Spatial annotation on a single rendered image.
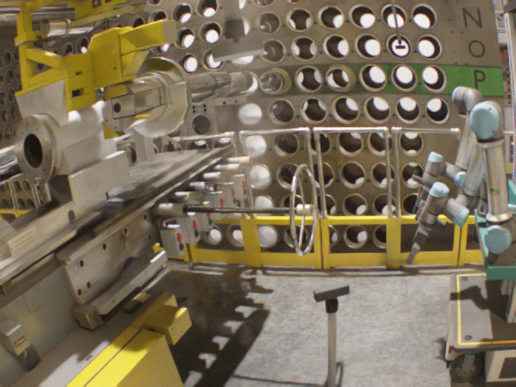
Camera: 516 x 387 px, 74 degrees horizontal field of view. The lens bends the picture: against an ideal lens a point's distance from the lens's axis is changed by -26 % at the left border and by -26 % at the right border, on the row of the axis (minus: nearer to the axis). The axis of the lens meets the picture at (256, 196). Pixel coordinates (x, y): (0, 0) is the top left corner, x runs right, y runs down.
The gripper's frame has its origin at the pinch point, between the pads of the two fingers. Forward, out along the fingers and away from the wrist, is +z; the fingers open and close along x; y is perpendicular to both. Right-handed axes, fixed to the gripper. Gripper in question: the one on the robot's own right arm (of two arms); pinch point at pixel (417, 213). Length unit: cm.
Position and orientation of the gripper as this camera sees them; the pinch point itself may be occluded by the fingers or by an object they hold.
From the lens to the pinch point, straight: 213.1
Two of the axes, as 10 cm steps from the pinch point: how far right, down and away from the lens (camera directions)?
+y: 9.2, 3.5, -1.8
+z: -3.0, 9.1, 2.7
